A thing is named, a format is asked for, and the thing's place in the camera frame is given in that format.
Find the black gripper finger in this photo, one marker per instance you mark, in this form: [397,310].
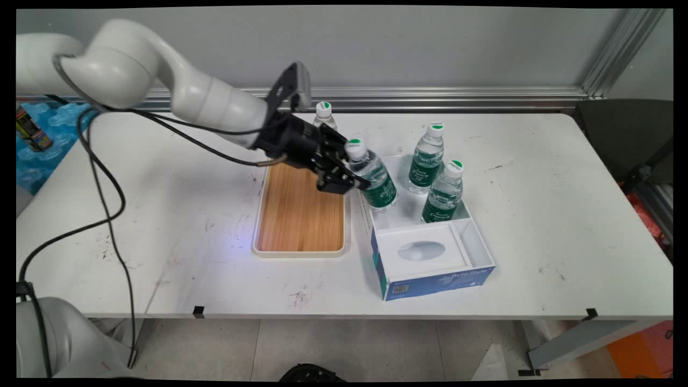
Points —
[334,144]
[338,181]

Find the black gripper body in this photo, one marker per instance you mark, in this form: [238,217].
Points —
[293,141]

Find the water bottle green label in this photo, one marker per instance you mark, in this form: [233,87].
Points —
[427,161]
[324,114]
[443,193]
[377,180]

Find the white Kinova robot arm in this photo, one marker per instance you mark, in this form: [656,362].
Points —
[123,70]

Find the wooden tray white rim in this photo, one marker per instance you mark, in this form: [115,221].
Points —
[298,215]

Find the white blue cardboard box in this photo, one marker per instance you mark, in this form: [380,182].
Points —
[424,252]

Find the black tape strip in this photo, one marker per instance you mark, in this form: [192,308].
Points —
[199,312]
[591,314]

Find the black round object on floor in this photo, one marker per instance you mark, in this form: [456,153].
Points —
[312,373]

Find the grey table leg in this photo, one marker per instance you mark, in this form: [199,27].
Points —
[580,344]

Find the red patterned bag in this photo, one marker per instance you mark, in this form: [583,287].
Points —
[647,217]

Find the orange floor mat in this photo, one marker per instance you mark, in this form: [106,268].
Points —
[642,349]

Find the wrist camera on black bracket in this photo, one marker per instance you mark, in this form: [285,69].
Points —
[294,86]

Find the horizontal aluminium frame rail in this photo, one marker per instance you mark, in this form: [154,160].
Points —
[430,99]

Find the slanted aluminium frame rail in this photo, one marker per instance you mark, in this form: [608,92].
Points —
[623,54]

